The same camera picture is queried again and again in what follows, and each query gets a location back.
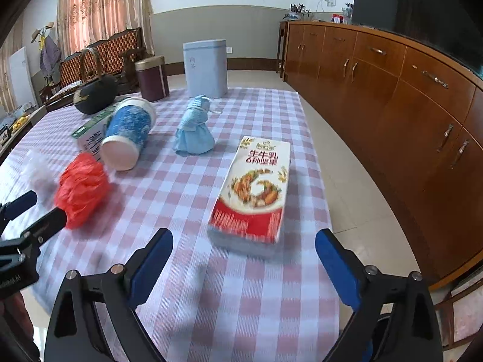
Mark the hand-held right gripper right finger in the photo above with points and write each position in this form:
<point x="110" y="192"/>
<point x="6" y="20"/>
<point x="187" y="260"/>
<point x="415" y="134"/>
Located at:
<point x="339" y="271"/>

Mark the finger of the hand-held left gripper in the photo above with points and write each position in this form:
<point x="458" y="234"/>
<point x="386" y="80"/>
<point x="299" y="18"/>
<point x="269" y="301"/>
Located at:
<point x="20" y="204"/>
<point x="45" y="228"/>

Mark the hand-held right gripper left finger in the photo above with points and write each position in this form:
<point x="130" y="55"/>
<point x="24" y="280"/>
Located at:
<point x="151" y="267"/>

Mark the red plastic bag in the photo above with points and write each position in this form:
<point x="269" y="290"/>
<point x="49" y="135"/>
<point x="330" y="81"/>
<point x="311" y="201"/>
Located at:
<point x="83" y="188"/>

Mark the red and white carton box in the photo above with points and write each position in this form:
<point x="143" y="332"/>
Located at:
<point x="253" y="196"/>

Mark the person's left forearm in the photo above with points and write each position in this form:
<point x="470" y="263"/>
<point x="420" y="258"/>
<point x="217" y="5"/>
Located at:
<point x="15" y="328"/>

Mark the crumpled clear plastic bag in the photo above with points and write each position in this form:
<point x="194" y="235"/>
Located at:
<point x="37" y="171"/>

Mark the checked tablecloth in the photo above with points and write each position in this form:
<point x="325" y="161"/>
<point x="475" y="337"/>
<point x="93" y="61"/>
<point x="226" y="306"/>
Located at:
<point x="196" y="301"/>

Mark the green and white carton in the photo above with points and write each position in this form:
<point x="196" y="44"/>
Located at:
<point x="90" y="132"/>

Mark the white appliance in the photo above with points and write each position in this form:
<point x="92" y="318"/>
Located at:
<point x="22" y="75"/>

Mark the blue and white paper cup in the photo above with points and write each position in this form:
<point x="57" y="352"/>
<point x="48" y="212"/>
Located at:
<point x="128" y="128"/>

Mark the black cast iron teapot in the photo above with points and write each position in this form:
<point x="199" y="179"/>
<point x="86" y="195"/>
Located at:
<point x="94" y="96"/>

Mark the blue face mask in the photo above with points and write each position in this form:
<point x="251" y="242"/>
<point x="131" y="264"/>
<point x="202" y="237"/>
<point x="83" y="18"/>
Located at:
<point x="192" y="135"/>

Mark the wooden television cabinet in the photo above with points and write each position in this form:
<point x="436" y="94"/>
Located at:
<point x="396" y="128"/>

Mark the wooden bench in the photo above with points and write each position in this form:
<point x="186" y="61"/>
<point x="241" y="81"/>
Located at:
<point x="102" y="58"/>

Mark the maroon canister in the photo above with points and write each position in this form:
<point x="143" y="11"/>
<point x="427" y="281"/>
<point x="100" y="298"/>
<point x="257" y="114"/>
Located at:
<point x="153" y="79"/>

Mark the light blue tin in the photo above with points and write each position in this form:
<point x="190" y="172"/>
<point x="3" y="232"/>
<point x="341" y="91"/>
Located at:
<point x="205" y="69"/>

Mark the pink patterned curtain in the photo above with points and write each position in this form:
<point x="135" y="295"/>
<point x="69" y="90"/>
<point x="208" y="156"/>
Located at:
<point x="105" y="7"/>

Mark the small red box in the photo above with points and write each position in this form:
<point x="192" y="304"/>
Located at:
<point x="337" y="18"/>

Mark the pen holder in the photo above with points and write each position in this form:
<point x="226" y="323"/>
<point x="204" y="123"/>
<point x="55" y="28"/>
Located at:
<point x="347" y="13"/>

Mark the small potted plant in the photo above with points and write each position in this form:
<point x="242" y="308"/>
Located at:
<point x="298" y="12"/>

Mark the black flat television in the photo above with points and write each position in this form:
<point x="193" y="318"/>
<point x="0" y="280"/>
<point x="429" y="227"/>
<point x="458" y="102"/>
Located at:
<point x="422" y="11"/>

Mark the white wall socket with plug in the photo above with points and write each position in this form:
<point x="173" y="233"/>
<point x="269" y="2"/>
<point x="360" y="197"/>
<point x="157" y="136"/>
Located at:
<point x="329" y="3"/>

